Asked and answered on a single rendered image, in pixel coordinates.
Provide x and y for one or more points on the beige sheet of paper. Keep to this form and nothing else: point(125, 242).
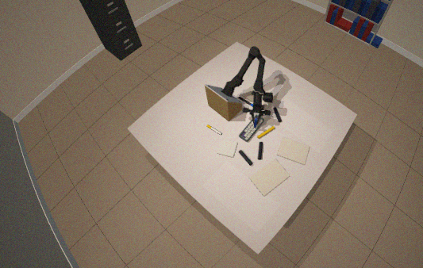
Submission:
point(267, 178)
point(248, 95)

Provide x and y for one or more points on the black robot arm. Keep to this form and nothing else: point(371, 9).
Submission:
point(258, 86)

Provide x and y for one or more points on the dark grey keyboard with keys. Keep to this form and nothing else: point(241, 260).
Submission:
point(249, 130)

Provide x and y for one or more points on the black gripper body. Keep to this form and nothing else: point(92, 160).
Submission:
point(266, 112)

